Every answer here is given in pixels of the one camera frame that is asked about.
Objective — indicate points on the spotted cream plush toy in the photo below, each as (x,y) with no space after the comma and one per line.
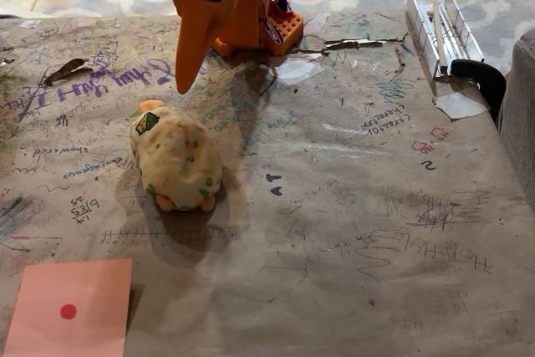
(177,156)

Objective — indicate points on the orange robot arm with base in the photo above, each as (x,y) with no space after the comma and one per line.
(251,18)

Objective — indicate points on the clear tape patch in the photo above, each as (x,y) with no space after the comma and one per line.
(297,69)
(460,104)

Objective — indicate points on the dried brown leaf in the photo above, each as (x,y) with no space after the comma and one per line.
(64,70)

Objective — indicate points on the torn brown paper strip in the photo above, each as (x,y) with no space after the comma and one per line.
(355,43)

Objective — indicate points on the scribbled brown paper table cover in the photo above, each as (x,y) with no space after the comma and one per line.
(334,227)

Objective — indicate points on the pink paper sheet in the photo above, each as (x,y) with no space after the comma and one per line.
(83,290)

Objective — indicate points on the grey upholstered sofa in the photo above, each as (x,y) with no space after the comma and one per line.
(520,114)

